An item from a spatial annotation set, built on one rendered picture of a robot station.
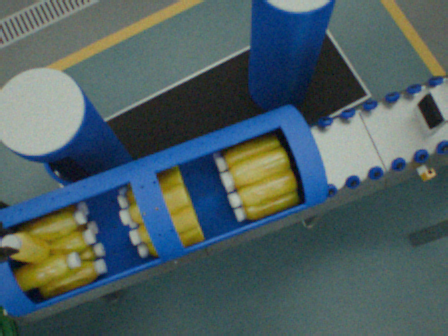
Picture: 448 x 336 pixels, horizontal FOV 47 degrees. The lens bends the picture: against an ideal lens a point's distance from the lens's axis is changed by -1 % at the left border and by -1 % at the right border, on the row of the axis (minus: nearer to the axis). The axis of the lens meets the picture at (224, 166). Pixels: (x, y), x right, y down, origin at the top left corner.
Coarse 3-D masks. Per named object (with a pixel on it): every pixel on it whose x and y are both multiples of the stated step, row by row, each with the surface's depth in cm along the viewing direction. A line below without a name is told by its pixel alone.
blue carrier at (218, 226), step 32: (224, 128) 140; (256, 128) 134; (288, 128) 132; (160, 160) 133; (192, 160) 152; (320, 160) 130; (64, 192) 133; (96, 192) 130; (160, 192) 128; (192, 192) 155; (224, 192) 155; (320, 192) 134; (128, 224) 154; (160, 224) 127; (224, 224) 150; (256, 224) 136; (128, 256) 149; (160, 256) 132; (0, 288) 125; (96, 288) 137
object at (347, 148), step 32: (416, 96) 165; (320, 128) 163; (352, 128) 163; (384, 128) 162; (416, 128) 162; (352, 160) 160; (384, 160) 160; (352, 192) 161; (288, 224) 164; (192, 256) 159; (32, 320) 158
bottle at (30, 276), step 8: (48, 256) 138; (56, 256) 136; (64, 256) 137; (32, 264) 136; (40, 264) 135; (48, 264) 135; (56, 264) 135; (64, 264) 135; (16, 272) 135; (24, 272) 134; (32, 272) 134; (40, 272) 134; (48, 272) 134; (56, 272) 135; (64, 272) 136; (16, 280) 134; (24, 280) 134; (32, 280) 134; (40, 280) 135; (48, 280) 135; (24, 288) 135; (32, 288) 136
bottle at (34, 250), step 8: (24, 240) 123; (32, 240) 126; (40, 240) 132; (24, 248) 122; (32, 248) 125; (40, 248) 130; (48, 248) 135; (16, 256) 122; (24, 256) 124; (32, 256) 127; (40, 256) 131
